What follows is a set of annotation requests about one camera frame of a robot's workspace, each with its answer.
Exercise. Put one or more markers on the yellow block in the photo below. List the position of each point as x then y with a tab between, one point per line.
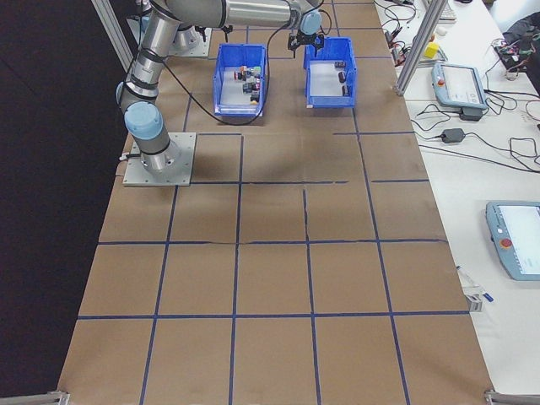
430	50

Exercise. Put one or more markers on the black power adapter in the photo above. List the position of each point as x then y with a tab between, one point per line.
471	114
452	135

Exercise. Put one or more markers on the black switch with green dot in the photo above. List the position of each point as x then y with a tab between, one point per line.
246	88

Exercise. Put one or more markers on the white foam bin liner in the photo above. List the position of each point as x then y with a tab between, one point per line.
325	82
230	90

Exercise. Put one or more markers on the aluminium profile post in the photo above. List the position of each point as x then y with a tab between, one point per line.
415	46

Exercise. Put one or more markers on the white square base plate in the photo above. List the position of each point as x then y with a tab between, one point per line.
204	46
185	169

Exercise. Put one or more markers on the green white contact block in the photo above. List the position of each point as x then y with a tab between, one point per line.
255	69

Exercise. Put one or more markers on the yellow push button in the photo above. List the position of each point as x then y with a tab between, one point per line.
254	99

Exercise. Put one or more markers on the white keyboard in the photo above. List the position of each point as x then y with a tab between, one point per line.
448	10

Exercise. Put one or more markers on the grey blue teach pendant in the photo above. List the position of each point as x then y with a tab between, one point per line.
519	240
457	82

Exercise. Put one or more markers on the aluminium frame post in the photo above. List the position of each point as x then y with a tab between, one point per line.
110	31

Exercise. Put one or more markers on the white side table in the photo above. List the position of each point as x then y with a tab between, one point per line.
464	190

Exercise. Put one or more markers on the white push button switch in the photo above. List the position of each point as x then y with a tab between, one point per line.
253	77

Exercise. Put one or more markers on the black cover cloth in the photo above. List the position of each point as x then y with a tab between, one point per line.
42	169

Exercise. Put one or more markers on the small black part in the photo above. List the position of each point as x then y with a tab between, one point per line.
341	77
341	64
346	90

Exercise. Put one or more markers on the aluminium corner bracket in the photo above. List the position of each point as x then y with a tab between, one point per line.
38	397
510	397

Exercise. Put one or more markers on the blue plastic button bin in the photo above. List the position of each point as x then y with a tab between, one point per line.
240	52

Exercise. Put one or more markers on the black button with red face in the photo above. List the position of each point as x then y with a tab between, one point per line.
255	86

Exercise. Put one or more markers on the red mushroom push button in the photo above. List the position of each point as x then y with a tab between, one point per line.
237	75

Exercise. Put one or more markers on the blue plastic parts bin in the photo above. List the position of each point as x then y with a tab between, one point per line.
331	48

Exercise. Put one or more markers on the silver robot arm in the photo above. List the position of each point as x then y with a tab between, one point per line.
152	55
187	40

